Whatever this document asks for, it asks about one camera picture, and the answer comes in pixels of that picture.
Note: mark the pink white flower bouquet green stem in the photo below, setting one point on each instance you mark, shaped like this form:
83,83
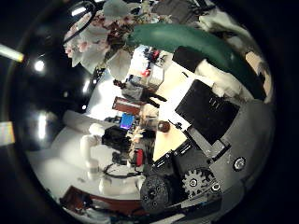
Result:
187,37

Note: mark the dark brown vase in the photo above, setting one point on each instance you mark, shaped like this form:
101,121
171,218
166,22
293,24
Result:
163,126

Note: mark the standing person grey top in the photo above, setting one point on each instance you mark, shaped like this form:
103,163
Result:
140,90

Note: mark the monitor with blue screen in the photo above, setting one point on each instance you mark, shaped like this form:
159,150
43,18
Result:
127,121

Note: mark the brown wooden door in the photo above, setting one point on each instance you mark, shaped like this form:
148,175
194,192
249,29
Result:
126,105

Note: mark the red and black case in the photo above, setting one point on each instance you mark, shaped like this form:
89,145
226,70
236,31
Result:
139,157

